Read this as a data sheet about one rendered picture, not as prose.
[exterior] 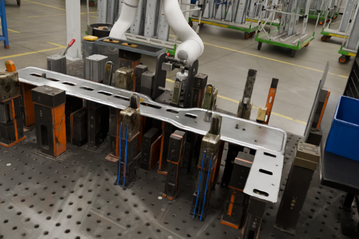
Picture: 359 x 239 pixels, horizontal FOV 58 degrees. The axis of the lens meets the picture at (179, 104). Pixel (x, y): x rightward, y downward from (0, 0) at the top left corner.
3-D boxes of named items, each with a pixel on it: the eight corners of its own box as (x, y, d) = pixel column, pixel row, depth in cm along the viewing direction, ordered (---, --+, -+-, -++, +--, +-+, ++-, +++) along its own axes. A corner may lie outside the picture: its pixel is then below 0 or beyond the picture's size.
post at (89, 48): (82, 110, 200) (80, 40, 183) (88, 105, 207) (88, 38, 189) (92, 113, 198) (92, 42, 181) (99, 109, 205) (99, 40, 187)
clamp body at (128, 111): (110, 184, 138) (111, 111, 125) (124, 169, 149) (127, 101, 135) (129, 191, 136) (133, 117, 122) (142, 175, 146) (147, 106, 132)
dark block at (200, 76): (184, 151, 169) (194, 76, 152) (188, 145, 175) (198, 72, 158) (192, 153, 168) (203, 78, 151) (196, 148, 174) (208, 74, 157)
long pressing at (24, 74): (-3, 78, 158) (-4, 74, 157) (31, 67, 178) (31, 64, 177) (283, 158, 118) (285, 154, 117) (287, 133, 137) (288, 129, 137)
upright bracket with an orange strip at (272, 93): (249, 174, 156) (272, 78, 136) (249, 173, 157) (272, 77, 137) (255, 176, 155) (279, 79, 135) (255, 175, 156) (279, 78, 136)
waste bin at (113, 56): (78, 76, 454) (78, 24, 425) (106, 69, 497) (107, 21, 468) (104, 86, 431) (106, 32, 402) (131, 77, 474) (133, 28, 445)
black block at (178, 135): (157, 199, 133) (163, 137, 121) (167, 184, 142) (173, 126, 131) (174, 205, 131) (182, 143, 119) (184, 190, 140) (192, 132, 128)
